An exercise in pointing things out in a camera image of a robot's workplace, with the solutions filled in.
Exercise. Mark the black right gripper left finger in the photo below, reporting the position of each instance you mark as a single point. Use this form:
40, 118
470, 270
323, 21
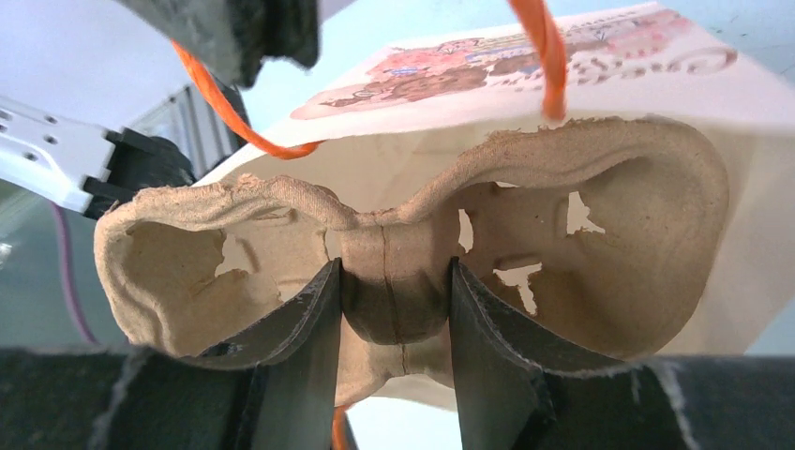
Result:
290, 357

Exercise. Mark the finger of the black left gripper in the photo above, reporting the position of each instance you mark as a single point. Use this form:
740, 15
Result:
233, 37

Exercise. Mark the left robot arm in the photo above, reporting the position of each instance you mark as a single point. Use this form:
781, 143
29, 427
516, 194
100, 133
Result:
86, 169

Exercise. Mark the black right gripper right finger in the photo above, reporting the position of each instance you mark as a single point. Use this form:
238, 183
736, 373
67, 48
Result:
515, 379

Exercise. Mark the paper bag orange handles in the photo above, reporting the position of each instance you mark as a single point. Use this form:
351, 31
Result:
407, 112

